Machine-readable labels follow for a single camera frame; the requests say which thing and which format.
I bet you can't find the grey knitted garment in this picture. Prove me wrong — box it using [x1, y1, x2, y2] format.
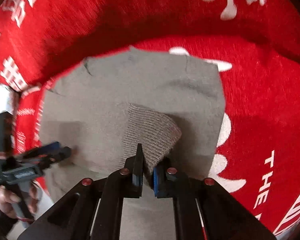
[38, 45, 226, 240]

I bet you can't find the person's left hand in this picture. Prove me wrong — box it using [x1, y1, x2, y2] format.
[0, 183, 42, 219]

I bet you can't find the red blanket with white lettering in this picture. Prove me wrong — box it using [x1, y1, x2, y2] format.
[0, 0, 300, 239]

